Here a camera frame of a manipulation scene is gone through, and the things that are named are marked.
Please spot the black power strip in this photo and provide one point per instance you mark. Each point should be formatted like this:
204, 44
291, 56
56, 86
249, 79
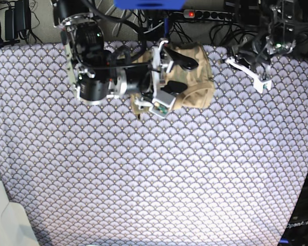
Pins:
208, 15

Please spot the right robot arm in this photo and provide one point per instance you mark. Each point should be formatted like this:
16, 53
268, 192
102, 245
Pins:
96, 73

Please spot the black power adapter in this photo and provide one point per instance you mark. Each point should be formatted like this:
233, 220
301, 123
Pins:
17, 20

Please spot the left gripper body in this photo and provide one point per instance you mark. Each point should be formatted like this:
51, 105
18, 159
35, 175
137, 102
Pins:
254, 54

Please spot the black OpenArm box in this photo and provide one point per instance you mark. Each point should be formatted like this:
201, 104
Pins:
296, 232

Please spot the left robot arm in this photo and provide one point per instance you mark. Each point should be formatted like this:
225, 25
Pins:
272, 28

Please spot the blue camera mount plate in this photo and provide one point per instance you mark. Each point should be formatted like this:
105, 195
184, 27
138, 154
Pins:
150, 4

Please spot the purple fan-pattern tablecloth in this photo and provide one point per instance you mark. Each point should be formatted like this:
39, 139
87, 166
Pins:
229, 174

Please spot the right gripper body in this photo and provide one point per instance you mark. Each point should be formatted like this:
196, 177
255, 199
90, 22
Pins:
142, 80

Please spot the white plastic bin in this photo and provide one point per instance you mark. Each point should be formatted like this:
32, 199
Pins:
15, 228

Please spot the camouflage T-shirt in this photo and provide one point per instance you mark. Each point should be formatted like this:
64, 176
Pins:
200, 85

